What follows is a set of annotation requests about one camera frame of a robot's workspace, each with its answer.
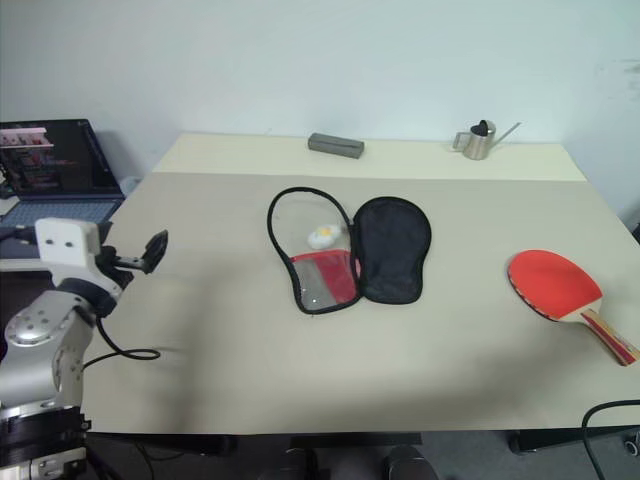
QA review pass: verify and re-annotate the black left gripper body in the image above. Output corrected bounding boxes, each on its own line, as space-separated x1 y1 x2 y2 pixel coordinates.
99 244 150 292

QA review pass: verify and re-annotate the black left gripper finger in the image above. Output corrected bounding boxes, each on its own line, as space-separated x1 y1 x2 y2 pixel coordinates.
142 229 170 276

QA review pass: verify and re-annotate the white plush keychain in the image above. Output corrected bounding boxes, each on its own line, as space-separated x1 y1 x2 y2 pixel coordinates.
305 224 344 250

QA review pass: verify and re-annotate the red black paddle case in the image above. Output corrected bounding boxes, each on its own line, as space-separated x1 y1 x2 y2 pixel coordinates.
266 185 433 317

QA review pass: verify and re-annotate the red table tennis paddle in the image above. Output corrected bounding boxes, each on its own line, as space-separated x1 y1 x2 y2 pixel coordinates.
506 249 640 368

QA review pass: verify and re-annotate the grey rectangular pencil case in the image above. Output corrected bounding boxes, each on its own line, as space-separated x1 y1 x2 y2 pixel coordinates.
307 131 366 162

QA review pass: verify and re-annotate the open blue laptop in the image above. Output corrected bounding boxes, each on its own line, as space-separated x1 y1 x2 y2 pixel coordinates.
0 118 126 227

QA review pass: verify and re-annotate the dark rounded shape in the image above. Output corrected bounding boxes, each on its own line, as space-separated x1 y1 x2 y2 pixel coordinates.
383 444 442 480

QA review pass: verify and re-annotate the steel watering can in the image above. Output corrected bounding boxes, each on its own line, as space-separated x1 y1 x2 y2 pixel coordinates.
451 119 524 162

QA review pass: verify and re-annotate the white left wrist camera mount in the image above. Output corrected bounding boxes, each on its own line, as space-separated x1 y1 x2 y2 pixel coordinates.
34 217 102 282

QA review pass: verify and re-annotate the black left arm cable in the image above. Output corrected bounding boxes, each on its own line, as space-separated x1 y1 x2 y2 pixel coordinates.
79 309 162 374

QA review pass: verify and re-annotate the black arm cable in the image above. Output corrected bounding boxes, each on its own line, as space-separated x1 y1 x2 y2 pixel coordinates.
79 309 162 374
580 399 640 480

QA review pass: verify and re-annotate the black table frame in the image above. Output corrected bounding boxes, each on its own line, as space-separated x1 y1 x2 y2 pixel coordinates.
84 426 640 457

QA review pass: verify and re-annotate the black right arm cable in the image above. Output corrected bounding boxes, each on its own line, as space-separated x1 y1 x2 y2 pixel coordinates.
580 399 640 480

